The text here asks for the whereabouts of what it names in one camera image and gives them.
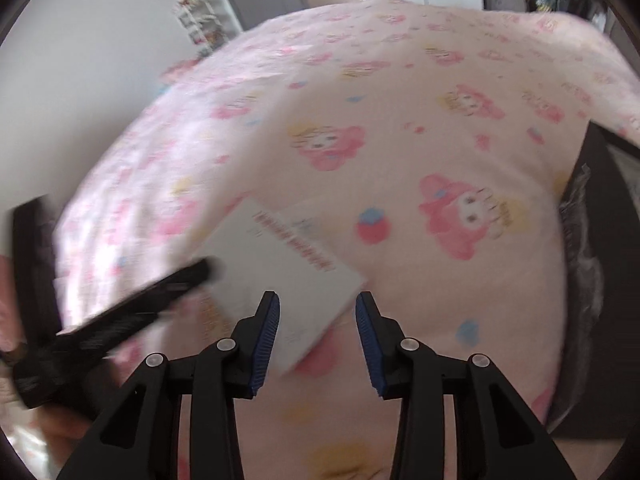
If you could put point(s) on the black headboard panel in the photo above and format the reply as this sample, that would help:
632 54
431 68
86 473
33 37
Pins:
35 265

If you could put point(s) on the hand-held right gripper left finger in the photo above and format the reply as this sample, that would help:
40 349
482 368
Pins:
267 336

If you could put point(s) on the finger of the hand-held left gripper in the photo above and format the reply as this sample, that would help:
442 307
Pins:
150 300

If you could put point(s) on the white paper card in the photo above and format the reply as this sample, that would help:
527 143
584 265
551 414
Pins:
280 280

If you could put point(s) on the pink printed blanket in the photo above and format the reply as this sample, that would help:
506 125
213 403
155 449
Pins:
325 170

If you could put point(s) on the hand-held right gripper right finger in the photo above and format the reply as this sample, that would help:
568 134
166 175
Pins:
368 336

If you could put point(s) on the white storage rack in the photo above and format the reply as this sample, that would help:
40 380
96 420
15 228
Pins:
199 22

